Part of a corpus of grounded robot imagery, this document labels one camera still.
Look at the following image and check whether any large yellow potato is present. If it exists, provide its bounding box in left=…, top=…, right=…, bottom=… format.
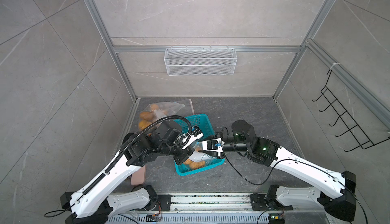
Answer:
left=184, top=159, right=206, bottom=170

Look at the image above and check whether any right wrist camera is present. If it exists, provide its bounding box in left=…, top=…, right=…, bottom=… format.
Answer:
left=206, top=139, right=222, bottom=152

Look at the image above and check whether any black corrugated cable hose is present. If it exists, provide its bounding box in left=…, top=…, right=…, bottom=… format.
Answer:
left=82, top=115, right=193, bottom=196

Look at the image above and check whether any teal plastic basket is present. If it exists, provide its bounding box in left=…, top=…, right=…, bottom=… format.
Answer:
left=174, top=114, right=225, bottom=176

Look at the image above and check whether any white mesh wall basket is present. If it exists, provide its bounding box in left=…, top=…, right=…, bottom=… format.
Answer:
left=164, top=48, right=238, bottom=76

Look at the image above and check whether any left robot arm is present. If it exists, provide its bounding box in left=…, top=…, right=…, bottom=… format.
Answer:
left=61, top=116, right=203, bottom=224

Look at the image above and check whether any clear plastic bag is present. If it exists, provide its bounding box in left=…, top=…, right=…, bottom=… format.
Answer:
left=189, top=142, right=217, bottom=164
left=139, top=102, right=184, bottom=123

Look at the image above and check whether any clear pink-print zipper bag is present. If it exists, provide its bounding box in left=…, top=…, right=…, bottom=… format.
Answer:
left=182, top=99, right=195, bottom=116

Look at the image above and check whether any pink rectangular case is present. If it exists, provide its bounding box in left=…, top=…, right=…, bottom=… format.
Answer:
left=131, top=166, right=146, bottom=186

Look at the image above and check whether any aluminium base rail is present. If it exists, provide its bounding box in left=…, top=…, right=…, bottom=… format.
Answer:
left=108, top=192, right=339, bottom=224

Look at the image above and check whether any black wire hook rack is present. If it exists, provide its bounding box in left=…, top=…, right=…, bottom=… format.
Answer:
left=311, top=69, right=390, bottom=152

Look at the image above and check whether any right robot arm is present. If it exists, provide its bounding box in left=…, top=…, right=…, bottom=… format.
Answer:
left=201, top=120, right=357, bottom=222

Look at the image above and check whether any smooth brown potato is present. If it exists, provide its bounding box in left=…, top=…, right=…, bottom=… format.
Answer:
left=139, top=111, right=154, bottom=121

